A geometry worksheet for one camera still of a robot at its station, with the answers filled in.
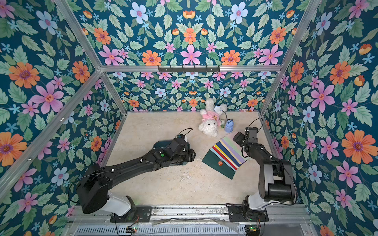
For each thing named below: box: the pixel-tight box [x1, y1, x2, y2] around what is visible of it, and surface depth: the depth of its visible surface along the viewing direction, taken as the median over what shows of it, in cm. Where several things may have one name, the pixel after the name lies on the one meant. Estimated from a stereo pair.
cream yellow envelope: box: [219, 139, 242, 165], surface depth 98 cm
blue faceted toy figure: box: [224, 118, 235, 133], surface depth 106 cm
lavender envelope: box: [220, 138, 246, 164], surface depth 98 cm
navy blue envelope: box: [215, 141, 247, 168], surface depth 95 cm
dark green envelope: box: [201, 149, 237, 180], surface depth 93 cm
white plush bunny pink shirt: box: [198, 97, 228, 138], surface depth 107 cm
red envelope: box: [211, 145, 239, 171], surface depth 95 cm
